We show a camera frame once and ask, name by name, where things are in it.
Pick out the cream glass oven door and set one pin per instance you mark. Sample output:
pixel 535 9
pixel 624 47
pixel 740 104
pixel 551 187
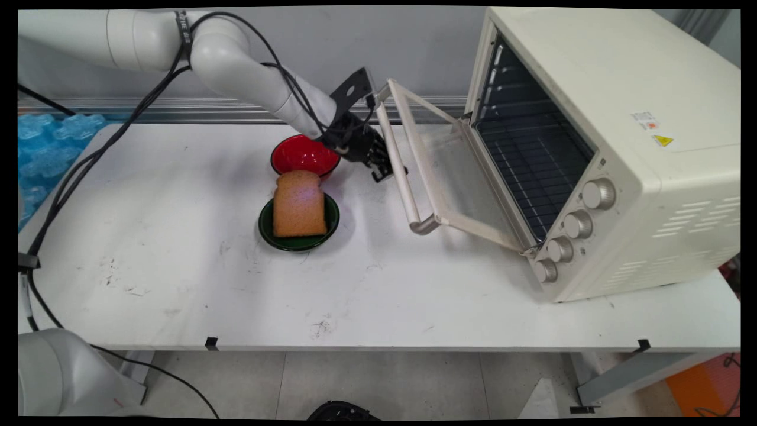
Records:
pixel 455 177

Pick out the blue bubble wrap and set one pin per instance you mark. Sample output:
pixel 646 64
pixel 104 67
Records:
pixel 44 160

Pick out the dark green bowl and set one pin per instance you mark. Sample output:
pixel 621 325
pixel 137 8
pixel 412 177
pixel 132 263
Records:
pixel 295 242

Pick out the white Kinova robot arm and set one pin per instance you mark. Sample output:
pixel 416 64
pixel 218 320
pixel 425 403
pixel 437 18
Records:
pixel 225 59

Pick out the yellow warning sticker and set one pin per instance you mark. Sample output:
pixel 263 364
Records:
pixel 662 141

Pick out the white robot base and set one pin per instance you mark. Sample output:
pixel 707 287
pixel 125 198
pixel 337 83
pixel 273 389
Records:
pixel 53 378

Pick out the black round floor object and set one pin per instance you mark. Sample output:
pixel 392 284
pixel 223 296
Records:
pixel 343 411

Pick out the aluminium profile rail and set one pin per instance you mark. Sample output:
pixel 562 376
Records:
pixel 177 109

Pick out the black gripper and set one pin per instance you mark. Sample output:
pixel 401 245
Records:
pixel 358 142

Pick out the white label sticker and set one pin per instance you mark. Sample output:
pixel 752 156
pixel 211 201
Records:
pixel 644 120

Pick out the brown toast bread slice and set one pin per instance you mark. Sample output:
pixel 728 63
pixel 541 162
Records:
pixel 299 204

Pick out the cream toaster oven body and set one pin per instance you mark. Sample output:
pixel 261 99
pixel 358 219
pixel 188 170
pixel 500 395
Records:
pixel 621 77

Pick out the black tape piece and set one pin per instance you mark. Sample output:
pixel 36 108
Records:
pixel 643 345
pixel 211 344

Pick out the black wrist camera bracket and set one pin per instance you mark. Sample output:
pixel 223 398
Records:
pixel 353 89

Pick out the silver oven knob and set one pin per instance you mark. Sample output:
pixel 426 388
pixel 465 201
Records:
pixel 546 271
pixel 578 224
pixel 560 249
pixel 598 194

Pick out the red bowl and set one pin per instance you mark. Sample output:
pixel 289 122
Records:
pixel 301 155

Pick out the grey table leg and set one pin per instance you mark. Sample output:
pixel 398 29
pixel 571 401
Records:
pixel 137 365
pixel 639 373

